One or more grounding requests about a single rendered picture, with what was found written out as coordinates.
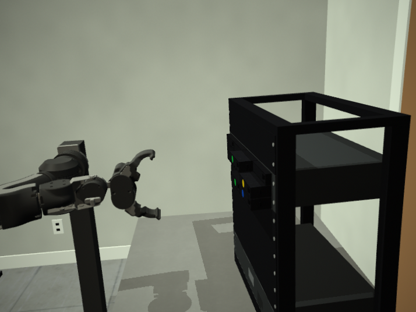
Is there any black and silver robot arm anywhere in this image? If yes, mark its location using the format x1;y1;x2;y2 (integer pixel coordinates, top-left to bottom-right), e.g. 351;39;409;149
0;144;108;229

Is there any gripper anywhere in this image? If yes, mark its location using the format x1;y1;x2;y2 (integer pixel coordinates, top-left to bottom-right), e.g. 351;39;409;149
107;150;161;220

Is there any black metal rack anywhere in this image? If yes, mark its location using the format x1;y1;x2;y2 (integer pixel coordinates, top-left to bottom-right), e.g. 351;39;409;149
227;92;411;312

